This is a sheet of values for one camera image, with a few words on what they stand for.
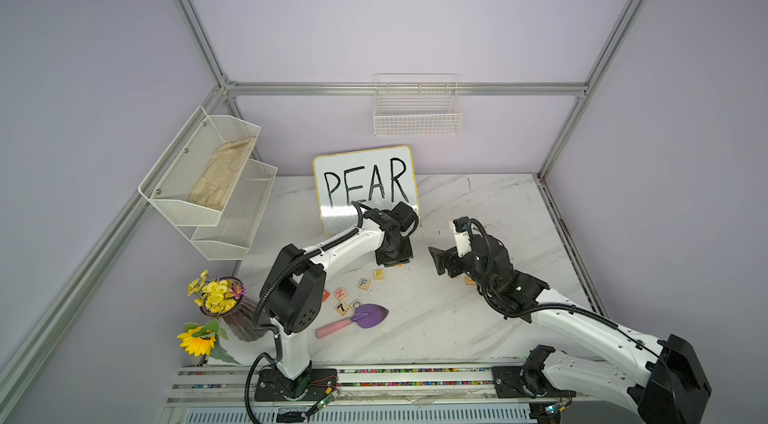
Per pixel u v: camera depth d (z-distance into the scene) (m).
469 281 0.67
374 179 1.01
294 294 0.48
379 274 0.93
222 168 0.81
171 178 0.68
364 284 0.90
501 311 0.57
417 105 0.95
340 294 0.88
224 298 0.64
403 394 0.73
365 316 0.83
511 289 0.58
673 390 0.40
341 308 0.86
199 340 0.60
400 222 0.69
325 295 0.88
